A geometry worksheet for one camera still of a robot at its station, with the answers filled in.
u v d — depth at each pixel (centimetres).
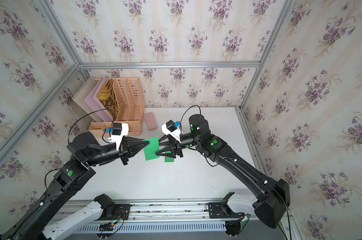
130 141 51
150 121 112
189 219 72
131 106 121
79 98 85
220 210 66
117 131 44
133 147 50
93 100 86
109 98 100
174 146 52
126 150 47
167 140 60
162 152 54
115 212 72
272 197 38
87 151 42
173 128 51
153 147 55
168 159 91
